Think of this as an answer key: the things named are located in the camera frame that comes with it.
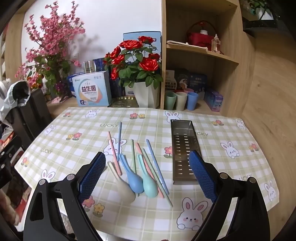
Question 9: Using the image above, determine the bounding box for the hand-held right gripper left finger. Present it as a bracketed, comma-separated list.
[23, 152, 107, 241]

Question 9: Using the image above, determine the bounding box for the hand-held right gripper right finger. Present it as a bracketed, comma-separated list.
[188, 149, 271, 241]

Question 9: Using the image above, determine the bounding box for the pink chopstick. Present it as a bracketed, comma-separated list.
[136, 142, 169, 197]
[108, 131, 121, 174]

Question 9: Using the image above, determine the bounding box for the perforated steel utensil tray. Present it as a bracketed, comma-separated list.
[170, 119, 204, 186]

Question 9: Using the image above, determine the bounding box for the beige spoon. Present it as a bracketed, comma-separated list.
[107, 161, 136, 204]

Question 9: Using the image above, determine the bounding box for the blue spoon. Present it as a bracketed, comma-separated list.
[119, 153, 145, 194]

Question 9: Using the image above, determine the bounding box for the green chopstick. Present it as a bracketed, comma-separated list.
[131, 139, 136, 168]
[142, 148, 173, 207]

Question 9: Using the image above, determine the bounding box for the blue chopstick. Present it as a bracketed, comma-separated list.
[146, 139, 169, 195]
[117, 122, 122, 154]

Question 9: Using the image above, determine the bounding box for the teal spoon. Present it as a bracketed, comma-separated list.
[138, 154, 160, 198]

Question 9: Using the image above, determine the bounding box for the black chair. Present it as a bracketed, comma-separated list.
[9, 89, 53, 151]

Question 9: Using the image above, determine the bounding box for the grey black garment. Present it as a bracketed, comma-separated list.
[0, 80, 31, 121]

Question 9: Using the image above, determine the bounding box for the blue cup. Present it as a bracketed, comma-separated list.
[187, 92, 199, 111]

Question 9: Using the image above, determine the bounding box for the beige cup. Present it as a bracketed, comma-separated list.
[175, 92, 188, 111]

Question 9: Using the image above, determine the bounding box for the purple box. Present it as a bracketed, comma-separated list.
[203, 89, 224, 112]

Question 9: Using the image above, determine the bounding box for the checked rabbit print tablecloth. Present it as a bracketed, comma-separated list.
[14, 107, 281, 241]

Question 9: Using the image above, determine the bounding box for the gold metal tray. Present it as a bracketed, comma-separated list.
[108, 96, 139, 108]

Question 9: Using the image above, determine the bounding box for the green cup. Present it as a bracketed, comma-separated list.
[165, 91, 177, 110]

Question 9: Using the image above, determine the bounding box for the blue white carton box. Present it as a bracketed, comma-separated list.
[71, 71, 112, 107]

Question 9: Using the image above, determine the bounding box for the blue snack package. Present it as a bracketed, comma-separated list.
[190, 73, 208, 93]

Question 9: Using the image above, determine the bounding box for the red rose plant white pot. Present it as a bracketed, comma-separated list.
[103, 36, 163, 109]

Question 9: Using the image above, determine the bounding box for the wooden shelf unit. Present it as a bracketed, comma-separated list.
[161, 0, 257, 116]

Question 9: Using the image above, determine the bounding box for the white food carton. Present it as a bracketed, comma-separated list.
[165, 70, 177, 92]

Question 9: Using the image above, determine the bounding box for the dark snack package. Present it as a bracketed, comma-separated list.
[174, 68, 191, 90]

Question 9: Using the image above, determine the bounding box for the steel cup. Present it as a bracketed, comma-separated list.
[83, 60, 96, 75]

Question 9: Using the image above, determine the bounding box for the dark blue box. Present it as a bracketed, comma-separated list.
[94, 57, 126, 98]

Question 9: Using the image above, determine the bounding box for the pink blossom flower arrangement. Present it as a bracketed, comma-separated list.
[15, 0, 86, 98]

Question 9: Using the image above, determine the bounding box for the glass bottle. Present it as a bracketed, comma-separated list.
[211, 34, 220, 52]

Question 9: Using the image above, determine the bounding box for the folded newspaper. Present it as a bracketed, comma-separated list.
[166, 40, 208, 49]

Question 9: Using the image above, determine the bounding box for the red basket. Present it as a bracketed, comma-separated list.
[186, 21, 218, 47]

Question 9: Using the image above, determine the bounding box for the large light blue box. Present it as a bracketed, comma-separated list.
[122, 31, 162, 70]

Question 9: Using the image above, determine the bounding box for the green plant white pot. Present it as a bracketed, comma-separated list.
[240, 0, 280, 20]

